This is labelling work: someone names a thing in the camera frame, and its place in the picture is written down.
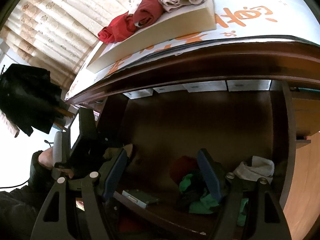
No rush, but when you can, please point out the grey folded sock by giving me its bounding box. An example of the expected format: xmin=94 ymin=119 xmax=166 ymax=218
xmin=233 ymin=155 xmax=274 ymax=184

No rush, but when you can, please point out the dark wooden dresser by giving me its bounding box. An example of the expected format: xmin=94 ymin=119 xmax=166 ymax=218
xmin=68 ymin=41 xmax=319 ymax=154

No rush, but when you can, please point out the black coat on rack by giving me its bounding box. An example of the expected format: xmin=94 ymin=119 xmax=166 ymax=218
xmin=1 ymin=63 xmax=65 ymax=136

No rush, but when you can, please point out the person's left hand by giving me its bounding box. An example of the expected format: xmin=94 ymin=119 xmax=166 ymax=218
xmin=38 ymin=147 xmax=74 ymax=179

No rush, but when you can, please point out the grey storage box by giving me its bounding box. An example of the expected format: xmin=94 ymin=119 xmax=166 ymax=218
xmin=227 ymin=80 xmax=271 ymax=92
xmin=183 ymin=81 xmax=227 ymax=93
xmin=153 ymin=85 xmax=185 ymax=93
xmin=123 ymin=88 xmax=153 ymax=100

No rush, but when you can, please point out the shallow gold cardboard tray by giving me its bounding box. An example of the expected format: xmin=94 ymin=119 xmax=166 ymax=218
xmin=86 ymin=0 xmax=216 ymax=73

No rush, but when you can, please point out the white orange-print table cover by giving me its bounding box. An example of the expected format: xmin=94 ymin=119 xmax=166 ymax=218
xmin=66 ymin=0 xmax=319 ymax=100

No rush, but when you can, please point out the dark red underwear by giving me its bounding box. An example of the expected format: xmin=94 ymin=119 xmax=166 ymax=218
xmin=132 ymin=0 xmax=164 ymax=28

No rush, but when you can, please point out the green underwear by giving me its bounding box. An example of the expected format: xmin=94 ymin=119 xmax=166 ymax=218
xmin=178 ymin=173 xmax=250 ymax=227

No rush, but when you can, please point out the bright red underwear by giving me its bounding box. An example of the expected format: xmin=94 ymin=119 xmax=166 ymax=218
xmin=98 ymin=12 xmax=137 ymax=44

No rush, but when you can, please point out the open wooden drawer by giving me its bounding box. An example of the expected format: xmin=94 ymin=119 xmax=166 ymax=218
xmin=112 ymin=80 xmax=295 ymax=239

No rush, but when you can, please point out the cream floral curtain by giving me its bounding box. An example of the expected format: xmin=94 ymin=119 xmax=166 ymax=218
xmin=1 ymin=0 xmax=136 ymax=89

